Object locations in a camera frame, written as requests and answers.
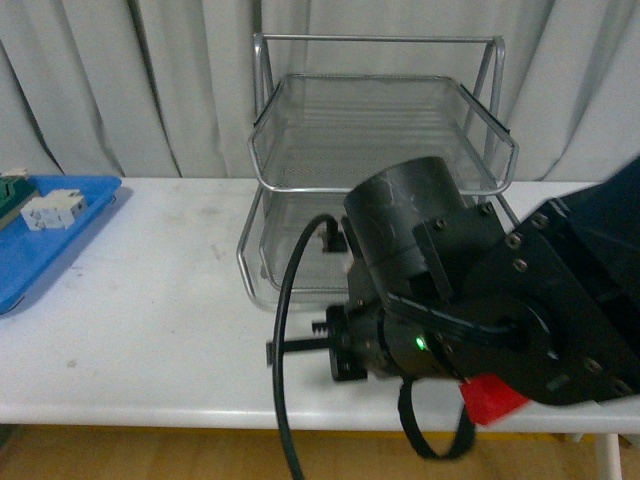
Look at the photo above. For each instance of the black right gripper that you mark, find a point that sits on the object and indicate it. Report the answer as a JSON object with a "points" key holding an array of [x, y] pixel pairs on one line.
{"points": [[354, 339]]}

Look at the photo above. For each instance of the silver mesh tray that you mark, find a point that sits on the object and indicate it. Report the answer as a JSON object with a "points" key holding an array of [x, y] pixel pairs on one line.
{"points": [[370, 130], [285, 217], [259, 288]]}

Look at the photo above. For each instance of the silver mesh bottom tray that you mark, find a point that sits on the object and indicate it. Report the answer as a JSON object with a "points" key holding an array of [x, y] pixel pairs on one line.
{"points": [[285, 217]]}

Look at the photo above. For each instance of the red tag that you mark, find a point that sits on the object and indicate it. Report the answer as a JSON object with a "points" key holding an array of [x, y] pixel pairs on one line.
{"points": [[488, 399]]}

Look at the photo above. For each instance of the silver mesh top tray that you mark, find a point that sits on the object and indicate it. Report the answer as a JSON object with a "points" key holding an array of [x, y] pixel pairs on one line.
{"points": [[370, 130]]}

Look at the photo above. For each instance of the white circuit breaker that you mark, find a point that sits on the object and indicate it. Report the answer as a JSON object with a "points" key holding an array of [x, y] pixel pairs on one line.
{"points": [[59, 209]]}

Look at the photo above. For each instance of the grey curtain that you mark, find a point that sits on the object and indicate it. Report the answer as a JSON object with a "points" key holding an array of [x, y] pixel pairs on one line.
{"points": [[164, 88]]}

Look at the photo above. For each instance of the blue plastic tray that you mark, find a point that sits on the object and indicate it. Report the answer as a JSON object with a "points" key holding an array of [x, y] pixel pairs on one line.
{"points": [[26, 254]]}

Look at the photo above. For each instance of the green terminal block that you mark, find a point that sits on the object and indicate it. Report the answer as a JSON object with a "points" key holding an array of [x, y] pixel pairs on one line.
{"points": [[16, 191]]}

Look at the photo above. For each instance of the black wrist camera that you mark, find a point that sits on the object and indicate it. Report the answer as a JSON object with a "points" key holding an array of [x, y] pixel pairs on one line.
{"points": [[339, 237]]}

